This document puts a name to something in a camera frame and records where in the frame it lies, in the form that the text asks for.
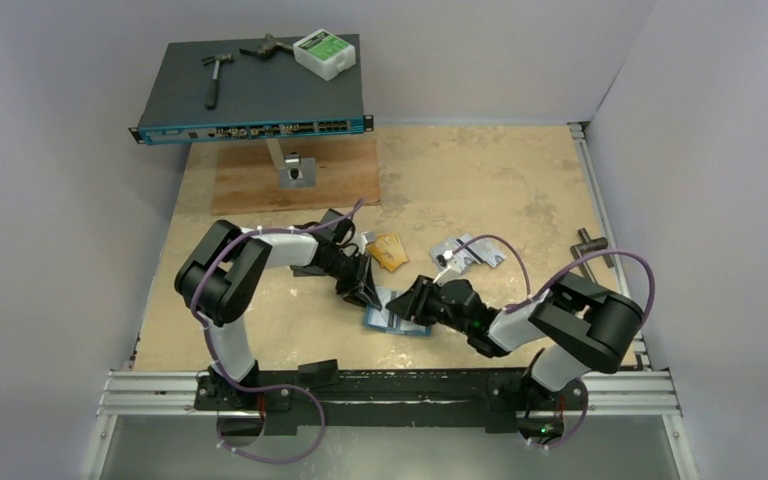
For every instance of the black block on base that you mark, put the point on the black block on base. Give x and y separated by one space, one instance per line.
318 374

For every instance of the white green plastic box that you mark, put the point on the white green plastic box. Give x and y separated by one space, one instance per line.
326 55

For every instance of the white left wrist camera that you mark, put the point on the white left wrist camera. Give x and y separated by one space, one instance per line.
364 239

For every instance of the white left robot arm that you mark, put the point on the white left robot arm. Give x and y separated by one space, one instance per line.
218 280

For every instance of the brown wooden board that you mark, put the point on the brown wooden board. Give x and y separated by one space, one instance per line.
247 182

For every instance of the grey metal stand bracket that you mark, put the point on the grey metal stand bracket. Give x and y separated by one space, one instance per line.
294 171

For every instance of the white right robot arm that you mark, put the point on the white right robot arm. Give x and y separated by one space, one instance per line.
591 327

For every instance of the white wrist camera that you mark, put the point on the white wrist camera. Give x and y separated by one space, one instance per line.
364 239
451 267

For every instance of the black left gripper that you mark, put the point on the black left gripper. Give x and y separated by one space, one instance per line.
365 292

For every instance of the blue leather card holder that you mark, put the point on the blue leather card holder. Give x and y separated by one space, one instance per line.
380 290

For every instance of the single white credit card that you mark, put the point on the single white credit card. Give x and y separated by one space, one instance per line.
387 321

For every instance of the blue network switch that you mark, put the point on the blue network switch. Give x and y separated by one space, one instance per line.
258 99

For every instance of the black handled hammer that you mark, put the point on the black handled hammer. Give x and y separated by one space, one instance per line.
212 93

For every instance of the orange credit card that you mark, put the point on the orange credit card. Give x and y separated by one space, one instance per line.
388 250

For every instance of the dark metal clamp tool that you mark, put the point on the dark metal clamp tool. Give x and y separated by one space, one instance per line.
269 46

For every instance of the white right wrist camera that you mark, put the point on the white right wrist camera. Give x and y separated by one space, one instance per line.
451 267

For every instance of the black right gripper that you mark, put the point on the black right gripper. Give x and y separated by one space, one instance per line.
424 299

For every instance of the grey metal pipe handle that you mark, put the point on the grey metal pipe handle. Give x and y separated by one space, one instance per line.
588 244

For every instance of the black credit card stack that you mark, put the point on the black credit card stack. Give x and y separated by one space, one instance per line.
299 271

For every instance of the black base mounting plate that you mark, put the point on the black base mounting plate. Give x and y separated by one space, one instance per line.
495 400

